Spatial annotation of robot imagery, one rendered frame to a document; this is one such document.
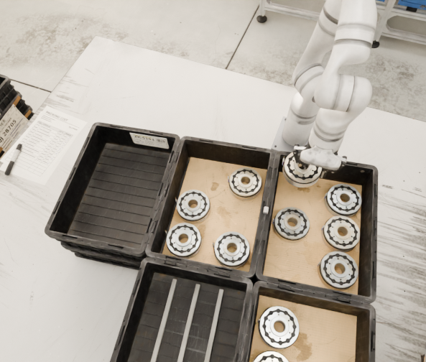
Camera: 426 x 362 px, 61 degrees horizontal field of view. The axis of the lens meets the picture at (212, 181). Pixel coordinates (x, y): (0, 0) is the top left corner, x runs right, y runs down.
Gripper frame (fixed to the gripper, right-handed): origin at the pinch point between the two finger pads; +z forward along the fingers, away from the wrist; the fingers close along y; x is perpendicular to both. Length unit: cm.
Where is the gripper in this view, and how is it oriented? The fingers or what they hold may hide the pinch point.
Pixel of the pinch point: (314, 169)
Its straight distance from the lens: 103.1
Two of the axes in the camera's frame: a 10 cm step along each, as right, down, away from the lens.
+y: -9.4, -2.7, 2.1
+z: 0.6, 4.6, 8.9
